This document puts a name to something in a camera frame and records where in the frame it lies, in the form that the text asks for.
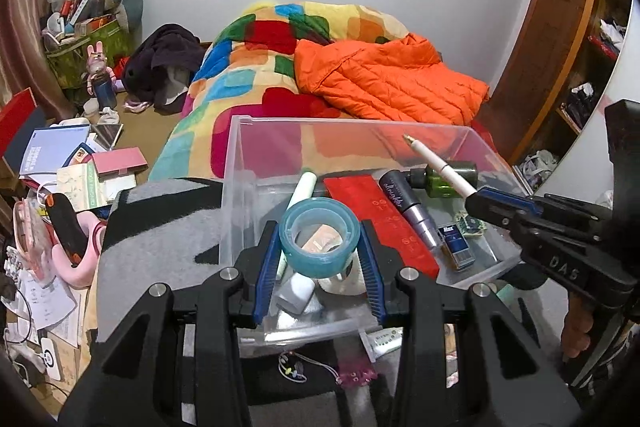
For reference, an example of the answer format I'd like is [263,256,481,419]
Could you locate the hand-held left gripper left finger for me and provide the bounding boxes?
[60,221,283,427]

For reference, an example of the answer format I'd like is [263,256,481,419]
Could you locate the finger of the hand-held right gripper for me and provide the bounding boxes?
[476,186,547,219]
[465,195,527,239]

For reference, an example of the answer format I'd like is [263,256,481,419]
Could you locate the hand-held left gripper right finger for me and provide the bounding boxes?
[360,219,583,427]

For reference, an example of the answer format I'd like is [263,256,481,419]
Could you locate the small blue box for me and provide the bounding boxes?
[436,222,475,270]

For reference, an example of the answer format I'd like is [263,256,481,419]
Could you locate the teal tape roll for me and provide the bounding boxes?
[278,197,362,279]

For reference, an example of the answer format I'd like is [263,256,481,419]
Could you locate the dark green bottle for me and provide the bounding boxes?
[405,161,478,198]

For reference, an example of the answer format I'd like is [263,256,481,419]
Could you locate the beige cosmetic tube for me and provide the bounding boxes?
[300,224,343,254]

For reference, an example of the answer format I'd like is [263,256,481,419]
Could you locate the white pen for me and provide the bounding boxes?
[402,134,478,198]

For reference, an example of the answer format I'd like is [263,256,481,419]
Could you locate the red pouch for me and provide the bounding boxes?
[322,174,441,279]

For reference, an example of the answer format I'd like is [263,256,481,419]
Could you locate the clear plastic storage box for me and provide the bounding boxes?
[218,114,531,358]

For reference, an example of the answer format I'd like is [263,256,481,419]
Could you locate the purple black cosmetic bottle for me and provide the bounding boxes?
[378,169,441,250]

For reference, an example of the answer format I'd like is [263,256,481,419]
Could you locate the light green tube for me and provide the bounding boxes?
[272,171,318,315]

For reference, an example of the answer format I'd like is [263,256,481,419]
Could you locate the person's right hand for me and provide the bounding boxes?
[560,294,601,360]

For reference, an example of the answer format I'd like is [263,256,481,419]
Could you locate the white bag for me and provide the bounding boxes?
[515,149,561,188]

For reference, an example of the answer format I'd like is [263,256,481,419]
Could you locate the small white green tube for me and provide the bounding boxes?
[359,327,404,363]

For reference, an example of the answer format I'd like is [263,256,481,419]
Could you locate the white pink sliding door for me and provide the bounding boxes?
[540,0,640,208]

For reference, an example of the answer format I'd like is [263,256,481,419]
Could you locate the pink clear hair clip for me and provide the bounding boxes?
[337,363,378,386]

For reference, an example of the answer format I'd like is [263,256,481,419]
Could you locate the grey black blanket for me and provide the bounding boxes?
[95,177,571,427]

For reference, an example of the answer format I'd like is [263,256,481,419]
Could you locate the orange puffer jacket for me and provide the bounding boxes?
[294,33,491,128]

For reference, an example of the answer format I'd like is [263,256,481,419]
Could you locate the wooden wardrobe shelves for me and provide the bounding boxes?
[555,0,636,138]

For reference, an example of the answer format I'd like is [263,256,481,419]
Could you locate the wooden door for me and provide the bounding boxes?
[475,0,601,158]

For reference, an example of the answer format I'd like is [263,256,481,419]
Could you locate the pink notebook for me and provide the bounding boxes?
[91,147,148,178]

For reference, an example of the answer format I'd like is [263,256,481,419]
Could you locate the pink curved plastic object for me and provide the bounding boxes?
[52,212,108,290]

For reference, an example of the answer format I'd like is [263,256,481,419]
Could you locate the pale green book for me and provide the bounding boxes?
[56,162,137,210]

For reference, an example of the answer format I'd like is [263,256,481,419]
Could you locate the small tablet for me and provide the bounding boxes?
[92,123,123,150]

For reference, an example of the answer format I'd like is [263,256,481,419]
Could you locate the black orange handheld tool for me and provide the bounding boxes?
[45,192,86,268]

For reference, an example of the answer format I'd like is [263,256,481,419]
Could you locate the colourful patchwork quilt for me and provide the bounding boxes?
[147,0,501,188]

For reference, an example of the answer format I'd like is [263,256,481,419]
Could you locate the white paper sheets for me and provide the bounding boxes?
[10,272,81,348]

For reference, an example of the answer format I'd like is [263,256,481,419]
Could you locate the white charger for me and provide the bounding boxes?
[40,337,63,380]

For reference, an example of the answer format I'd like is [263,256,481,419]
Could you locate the pink clear bag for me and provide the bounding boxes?
[12,199,56,283]

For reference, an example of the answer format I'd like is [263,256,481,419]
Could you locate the dark blue bottle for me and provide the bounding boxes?
[94,74,117,108]

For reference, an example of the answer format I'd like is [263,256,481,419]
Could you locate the dark clothes pile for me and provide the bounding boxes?
[122,23,206,115]

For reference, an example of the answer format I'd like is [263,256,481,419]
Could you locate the pink rabbit toy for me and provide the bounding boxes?
[86,41,117,95]

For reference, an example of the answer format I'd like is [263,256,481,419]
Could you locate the green storage basket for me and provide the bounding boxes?
[45,19,136,90]

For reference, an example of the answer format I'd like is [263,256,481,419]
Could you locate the red box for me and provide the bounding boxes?
[0,88,48,170]

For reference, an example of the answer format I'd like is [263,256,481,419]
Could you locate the striped curtain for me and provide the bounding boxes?
[0,0,76,118]

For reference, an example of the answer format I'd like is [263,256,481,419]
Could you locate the white beaded string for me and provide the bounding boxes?
[277,351,312,383]

